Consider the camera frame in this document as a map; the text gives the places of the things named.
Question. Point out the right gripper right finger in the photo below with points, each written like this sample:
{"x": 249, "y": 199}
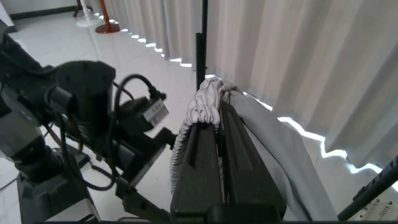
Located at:
{"x": 245, "y": 180}

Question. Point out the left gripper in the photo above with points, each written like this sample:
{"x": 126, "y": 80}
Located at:
{"x": 140, "y": 152}

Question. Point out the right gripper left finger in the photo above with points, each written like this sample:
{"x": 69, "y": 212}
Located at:
{"x": 196, "y": 174}

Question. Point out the pale grey shorts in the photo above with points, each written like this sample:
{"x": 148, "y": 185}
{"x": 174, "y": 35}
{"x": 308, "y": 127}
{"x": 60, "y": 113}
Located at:
{"x": 280, "y": 161}

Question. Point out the black clothes rack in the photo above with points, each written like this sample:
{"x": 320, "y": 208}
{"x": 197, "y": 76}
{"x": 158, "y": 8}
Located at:
{"x": 201, "y": 56}

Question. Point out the brown round-base stand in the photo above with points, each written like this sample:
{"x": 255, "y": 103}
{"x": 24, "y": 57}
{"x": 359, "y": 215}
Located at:
{"x": 107, "y": 28}

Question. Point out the white round-base stand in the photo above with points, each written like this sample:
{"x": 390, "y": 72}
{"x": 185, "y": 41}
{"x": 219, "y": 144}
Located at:
{"x": 88, "y": 21}

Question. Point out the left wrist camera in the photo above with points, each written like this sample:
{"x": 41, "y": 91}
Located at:
{"x": 136, "y": 115}

